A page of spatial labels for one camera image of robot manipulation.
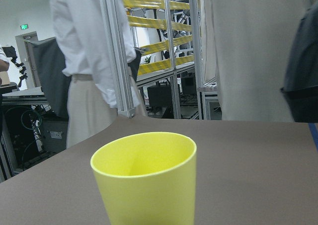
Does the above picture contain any yellow plastic cup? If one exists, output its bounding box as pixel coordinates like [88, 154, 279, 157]
[90, 132, 197, 225]

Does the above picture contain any person in white shirt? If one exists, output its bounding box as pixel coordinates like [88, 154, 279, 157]
[49, 0, 147, 150]

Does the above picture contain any aluminium frame post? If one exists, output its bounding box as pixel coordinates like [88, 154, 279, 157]
[99, 0, 136, 118]

